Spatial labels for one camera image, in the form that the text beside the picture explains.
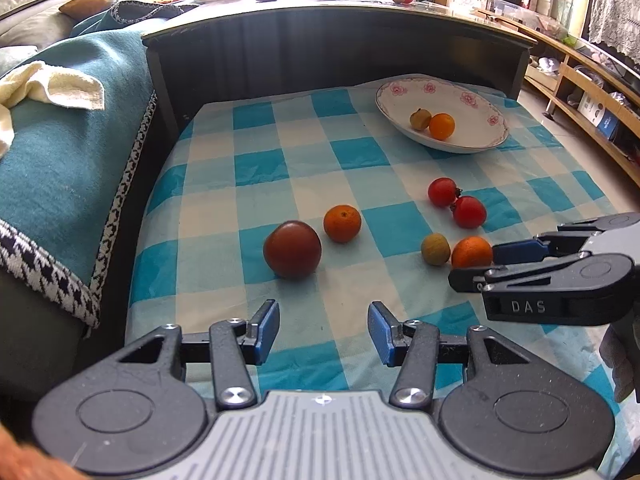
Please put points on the grey sofa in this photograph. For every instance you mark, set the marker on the grey sofa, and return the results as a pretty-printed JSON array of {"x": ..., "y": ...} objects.
[{"x": 34, "y": 24}]

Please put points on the dark red tomato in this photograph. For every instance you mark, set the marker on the dark red tomato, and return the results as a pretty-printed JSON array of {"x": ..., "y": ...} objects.
[{"x": 292, "y": 250}]

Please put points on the teal sofa cover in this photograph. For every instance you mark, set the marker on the teal sofa cover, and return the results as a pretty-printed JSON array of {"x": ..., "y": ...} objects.
[{"x": 67, "y": 174}]

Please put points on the greenish brown longan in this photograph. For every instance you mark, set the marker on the greenish brown longan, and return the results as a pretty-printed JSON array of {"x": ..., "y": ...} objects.
[{"x": 435, "y": 249}]

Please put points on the white lace curtain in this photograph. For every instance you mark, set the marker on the white lace curtain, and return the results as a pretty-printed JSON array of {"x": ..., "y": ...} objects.
[{"x": 615, "y": 23}]

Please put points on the orange cushion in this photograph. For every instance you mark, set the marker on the orange cushion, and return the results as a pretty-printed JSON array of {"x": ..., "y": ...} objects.
[{"x": 79, "y": 10}]

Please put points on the small orange tangerine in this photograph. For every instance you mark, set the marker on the small orange tangerine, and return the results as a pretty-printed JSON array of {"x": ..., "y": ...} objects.
[{"x": 342, "y": 223}]

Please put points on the red cherry tomato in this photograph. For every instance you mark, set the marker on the red cherry tomato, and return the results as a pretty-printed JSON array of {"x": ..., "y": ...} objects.
[
  {"x": 468, "y": 212},
  {"x": 443, "y": 192}
]

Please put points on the blue white checkered tablecloth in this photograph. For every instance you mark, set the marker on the blue white checkered tablecloth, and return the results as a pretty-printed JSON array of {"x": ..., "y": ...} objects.
[{"x": 318, "y": 202}]

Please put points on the tan longan fruit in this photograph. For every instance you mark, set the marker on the tan longan fruit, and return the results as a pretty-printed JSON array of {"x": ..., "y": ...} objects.
[{"x": 420, "y": 119}]

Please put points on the wooden tv cabinet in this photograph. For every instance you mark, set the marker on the wooden tv cabinet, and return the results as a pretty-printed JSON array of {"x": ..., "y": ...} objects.
[{"x": 613, "y": 102}]

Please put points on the operator hand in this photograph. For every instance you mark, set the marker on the operator hand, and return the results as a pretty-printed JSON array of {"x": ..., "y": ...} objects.
[{"x": 24, "y": 462}]

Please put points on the dark coffee table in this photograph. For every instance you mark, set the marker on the dark coffee table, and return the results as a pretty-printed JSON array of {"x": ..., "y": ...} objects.
[{"x": 248, "y": 49}]

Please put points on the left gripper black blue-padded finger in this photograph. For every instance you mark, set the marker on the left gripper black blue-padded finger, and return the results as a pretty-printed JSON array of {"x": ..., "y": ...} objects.
[
  {"x": 229, "y": 346},
  {"x": 417, "y": 348}
]

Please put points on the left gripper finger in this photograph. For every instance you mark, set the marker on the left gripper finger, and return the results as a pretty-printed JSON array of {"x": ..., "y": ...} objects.
[
  {"x": 471, "y": 280},
  {"x": 549, "y": 244}
]

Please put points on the cream towel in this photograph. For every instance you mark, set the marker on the cream towel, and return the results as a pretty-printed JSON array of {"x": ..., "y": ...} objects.
[{"x": 48, "y": 84}]

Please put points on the white floral bowl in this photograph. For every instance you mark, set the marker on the white floral bowl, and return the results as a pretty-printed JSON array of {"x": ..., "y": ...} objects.
[{"x": 479, "y": 125}]

